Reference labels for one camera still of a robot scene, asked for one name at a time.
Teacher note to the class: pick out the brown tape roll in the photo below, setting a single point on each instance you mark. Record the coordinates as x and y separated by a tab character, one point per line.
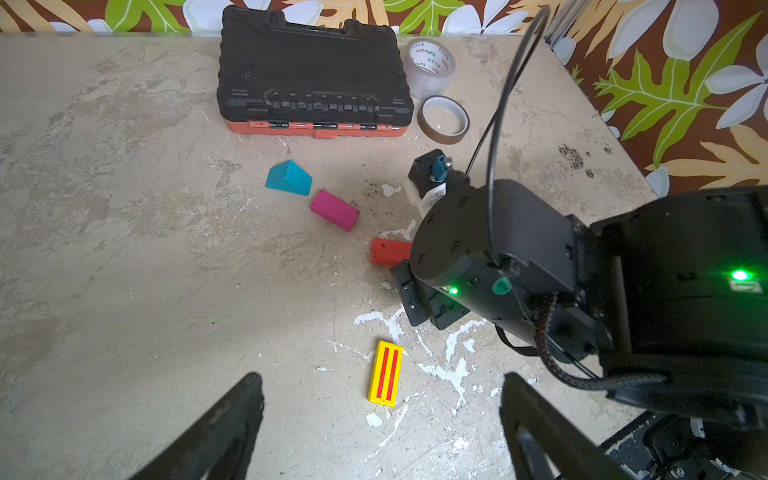
443	120

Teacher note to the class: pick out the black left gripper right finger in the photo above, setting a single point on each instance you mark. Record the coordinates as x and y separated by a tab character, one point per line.
539	438

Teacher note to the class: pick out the yellow striped block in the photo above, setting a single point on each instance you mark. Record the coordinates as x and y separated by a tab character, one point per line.
385	376

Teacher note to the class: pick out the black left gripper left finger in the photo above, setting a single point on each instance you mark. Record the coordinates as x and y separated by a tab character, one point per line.
220	444

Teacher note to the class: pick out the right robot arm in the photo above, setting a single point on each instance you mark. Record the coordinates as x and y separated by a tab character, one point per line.
663	308

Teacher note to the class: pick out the red block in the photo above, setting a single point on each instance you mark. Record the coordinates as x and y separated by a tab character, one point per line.
389	252

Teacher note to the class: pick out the magenta block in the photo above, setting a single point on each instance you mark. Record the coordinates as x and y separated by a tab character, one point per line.
335	210

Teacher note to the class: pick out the clear tape roll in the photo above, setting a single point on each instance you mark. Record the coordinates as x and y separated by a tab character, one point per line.
429	67

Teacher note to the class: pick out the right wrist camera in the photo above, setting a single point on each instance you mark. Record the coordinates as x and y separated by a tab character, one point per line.
428	180

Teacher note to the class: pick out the teal block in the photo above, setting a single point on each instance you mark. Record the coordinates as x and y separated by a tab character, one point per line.
289	177

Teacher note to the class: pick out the black tool case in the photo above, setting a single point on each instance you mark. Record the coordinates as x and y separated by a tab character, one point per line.
281	78

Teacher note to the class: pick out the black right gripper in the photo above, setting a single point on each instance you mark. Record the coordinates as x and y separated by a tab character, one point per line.
423	303

